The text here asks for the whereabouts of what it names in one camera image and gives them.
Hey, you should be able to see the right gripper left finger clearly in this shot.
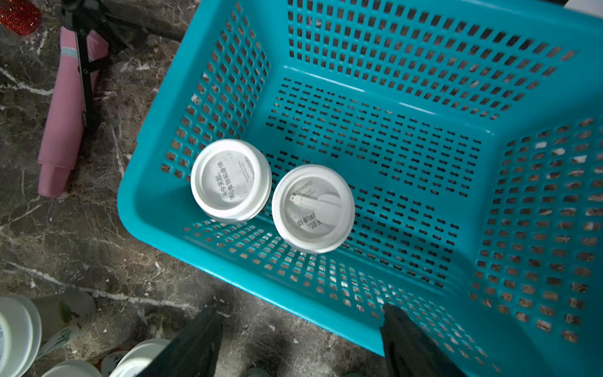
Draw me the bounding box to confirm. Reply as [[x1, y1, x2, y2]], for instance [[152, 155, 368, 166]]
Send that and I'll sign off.
[[138, 307, 223, 377]]

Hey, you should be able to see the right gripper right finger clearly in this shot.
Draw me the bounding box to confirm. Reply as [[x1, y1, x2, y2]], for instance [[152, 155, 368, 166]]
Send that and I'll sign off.
[[381, 304, 466, 376]]

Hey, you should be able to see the yogurt cup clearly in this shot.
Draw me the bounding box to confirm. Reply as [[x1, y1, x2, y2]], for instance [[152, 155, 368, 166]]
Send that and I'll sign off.
[[42, 360, 102, 377], [191, 139, 273, 223], [272, 164, 355, 254], [1, 290, 97, 376], [100, 338, 171, 377]]

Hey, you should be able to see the teal plastic basket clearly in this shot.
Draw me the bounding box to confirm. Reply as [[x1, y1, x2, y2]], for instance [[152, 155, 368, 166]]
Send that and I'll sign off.
[[118, 1, 602, 376]]

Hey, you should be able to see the black mini tripod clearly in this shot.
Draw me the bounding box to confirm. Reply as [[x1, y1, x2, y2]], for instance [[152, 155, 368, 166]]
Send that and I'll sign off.
[[57, 1, 185, 131]]

